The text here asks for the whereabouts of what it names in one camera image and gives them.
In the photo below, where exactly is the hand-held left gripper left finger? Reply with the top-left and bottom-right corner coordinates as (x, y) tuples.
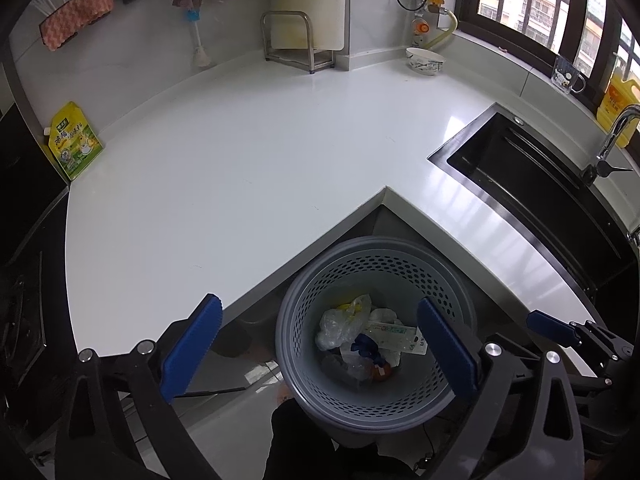
(54, 293), (224, 480)

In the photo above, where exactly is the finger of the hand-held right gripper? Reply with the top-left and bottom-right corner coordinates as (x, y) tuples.
(526, 310), (601, 357)

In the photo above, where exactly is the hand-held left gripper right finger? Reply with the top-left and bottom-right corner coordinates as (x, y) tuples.
(416, 296), (587, 480)

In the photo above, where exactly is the white printed packaging card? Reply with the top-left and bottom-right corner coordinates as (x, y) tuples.
(362, 324), (429, 356)

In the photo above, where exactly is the clear plastic bag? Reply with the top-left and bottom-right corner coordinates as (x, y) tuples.
(314, 294), (374, 352)

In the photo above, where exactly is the grey perforated plastic basket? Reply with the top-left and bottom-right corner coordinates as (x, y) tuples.
(275, 235), (479, 449)

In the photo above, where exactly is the black kitchen sink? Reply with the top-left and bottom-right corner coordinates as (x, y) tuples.
(427, 102), (640, 307)

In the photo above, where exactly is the person's leg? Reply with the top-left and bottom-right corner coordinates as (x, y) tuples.
(262, 400), (416, 480)

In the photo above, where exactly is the black cooktop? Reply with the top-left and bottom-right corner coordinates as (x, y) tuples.
(0, 105), (78, 411)

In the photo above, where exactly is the chrome faucet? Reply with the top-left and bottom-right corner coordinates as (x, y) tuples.
(580, 104), (640, 186)

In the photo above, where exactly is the yellow oil bottle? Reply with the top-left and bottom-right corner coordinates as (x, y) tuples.
(596, 45), (640, 149)

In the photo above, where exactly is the yellow seasoning pouch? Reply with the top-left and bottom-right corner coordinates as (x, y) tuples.
(44, 101), (105, 182)

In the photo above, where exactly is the clear printed glass mug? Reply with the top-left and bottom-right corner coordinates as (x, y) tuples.
(551, 55), (587, 96)

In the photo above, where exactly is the white patterned bowl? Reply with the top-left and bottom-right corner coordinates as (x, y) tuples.
(405, 46), (446, 76)

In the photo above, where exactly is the blue white bottle brush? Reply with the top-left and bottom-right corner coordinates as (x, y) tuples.
(186, 8), (212, 69)

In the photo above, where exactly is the steel cutting board rack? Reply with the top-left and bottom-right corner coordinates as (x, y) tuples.
(261, 10), (336, 75)

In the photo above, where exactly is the orange wavy sponge cloth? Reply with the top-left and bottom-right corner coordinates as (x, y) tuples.
(39, 0), (115, 52)

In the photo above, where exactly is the white cutting board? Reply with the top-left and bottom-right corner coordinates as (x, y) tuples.
(270, 0), (350, 54)

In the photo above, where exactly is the yellow gas hose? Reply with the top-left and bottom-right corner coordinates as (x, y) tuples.
(425, 7), (459, 51)

